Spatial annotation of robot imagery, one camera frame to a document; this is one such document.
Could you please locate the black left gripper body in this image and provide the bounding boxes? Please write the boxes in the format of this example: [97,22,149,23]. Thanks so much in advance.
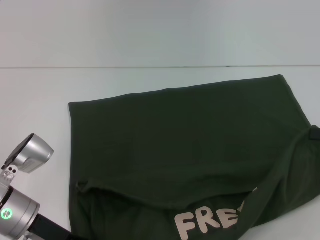
[29,213,82,240]

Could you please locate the dark green t-shirt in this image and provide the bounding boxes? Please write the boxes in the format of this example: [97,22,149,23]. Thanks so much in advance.
[67,74,320,240]

